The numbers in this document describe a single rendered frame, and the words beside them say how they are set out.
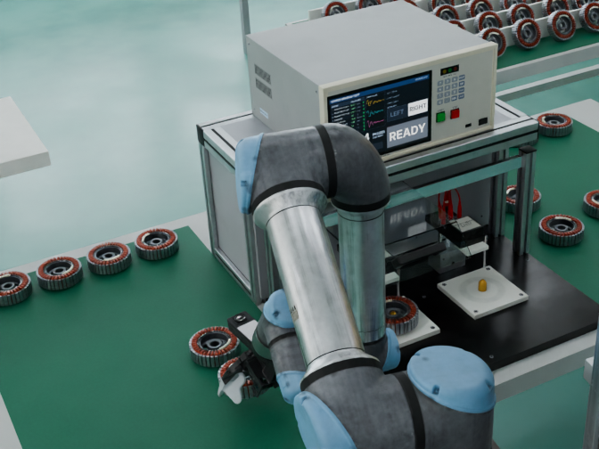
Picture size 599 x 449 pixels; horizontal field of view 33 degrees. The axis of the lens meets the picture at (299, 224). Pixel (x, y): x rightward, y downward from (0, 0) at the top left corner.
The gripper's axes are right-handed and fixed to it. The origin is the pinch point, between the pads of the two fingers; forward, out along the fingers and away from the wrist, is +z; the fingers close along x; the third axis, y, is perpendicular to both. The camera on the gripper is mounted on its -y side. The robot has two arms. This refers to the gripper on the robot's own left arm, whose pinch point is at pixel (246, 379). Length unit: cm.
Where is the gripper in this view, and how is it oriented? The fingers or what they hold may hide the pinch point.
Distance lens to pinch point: 207.2
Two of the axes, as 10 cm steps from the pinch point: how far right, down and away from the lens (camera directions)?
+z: -2.3, 5.5, 8.0
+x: 8.3, -3.2, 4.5
